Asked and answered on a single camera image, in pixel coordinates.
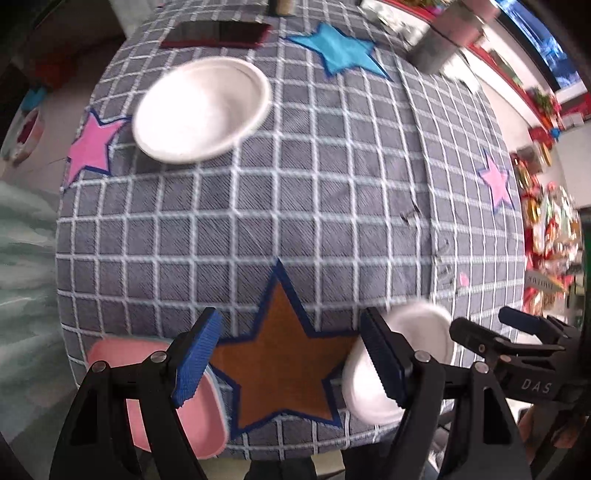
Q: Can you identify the dark red phone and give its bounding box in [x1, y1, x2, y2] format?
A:
[160, 20, 271, 49]

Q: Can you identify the red tray with snacks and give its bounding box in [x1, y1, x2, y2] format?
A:
[507, 87, 588, 319]

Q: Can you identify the grey checked tablecloth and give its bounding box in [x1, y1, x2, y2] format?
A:
[55, 0, 528, 462]

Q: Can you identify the small white paper bowl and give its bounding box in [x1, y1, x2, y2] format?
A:
[342, 300, 454, 425]

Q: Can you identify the pink square plate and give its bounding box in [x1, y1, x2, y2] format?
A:
[87, 337, 229, 460]

